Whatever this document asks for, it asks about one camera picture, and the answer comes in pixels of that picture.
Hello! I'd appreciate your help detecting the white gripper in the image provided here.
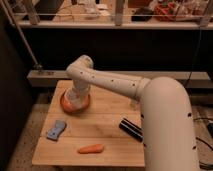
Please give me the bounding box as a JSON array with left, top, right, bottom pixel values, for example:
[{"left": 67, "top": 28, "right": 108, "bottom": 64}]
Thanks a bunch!
[{"left": 64, "top": 80, "right": 90, "bottom": 108}]

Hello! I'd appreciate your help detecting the grey metal tripod pole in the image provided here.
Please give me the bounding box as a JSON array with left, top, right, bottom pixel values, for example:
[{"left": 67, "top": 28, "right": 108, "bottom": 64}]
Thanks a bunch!
[{"left": 0, "top": 0, "right": 43, "bottom": 72}]

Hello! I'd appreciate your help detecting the wooden table board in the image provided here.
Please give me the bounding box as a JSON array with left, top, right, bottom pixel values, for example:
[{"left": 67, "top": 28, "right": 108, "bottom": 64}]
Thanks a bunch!
[{"left": 32, "top": 80, "right": 145, "bottom": 168}]

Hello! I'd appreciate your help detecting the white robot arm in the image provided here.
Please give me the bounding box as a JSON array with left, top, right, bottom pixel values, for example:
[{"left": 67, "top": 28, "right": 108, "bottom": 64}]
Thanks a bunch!
[{"left": 66, "top": 55, "right": 200, "bottom": 171}]

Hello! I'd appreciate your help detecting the orange carrot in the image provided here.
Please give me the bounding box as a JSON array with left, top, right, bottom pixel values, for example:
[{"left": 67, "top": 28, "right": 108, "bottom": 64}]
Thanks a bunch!
[{"left": 77, "top": 144, "right": 104, "bottom": 154}]

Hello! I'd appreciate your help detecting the orange ceramic bowl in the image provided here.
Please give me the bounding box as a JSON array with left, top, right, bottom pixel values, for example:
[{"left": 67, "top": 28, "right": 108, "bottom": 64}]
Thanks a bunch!
[{"left": 60, "top": 91, "right": 90, "bottom": 113}]

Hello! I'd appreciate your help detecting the black cylindrical object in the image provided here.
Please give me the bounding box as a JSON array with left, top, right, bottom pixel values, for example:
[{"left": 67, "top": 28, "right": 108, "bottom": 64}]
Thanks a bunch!
[{"left": 119, "top": 118, "right": 143, "bottom": 142}]

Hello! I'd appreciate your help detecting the light wooden shelf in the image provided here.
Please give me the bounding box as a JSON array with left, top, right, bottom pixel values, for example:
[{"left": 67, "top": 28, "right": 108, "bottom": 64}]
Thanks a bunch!
[{"left": 15, "top": 13, "right": 213, "bottom": 30}]

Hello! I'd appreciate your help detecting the black cable on right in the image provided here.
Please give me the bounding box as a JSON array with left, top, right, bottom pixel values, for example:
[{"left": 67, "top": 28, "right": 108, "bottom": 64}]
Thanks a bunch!
[{"left": 183, "top": 26, "right": 213, "bottom": 168}]

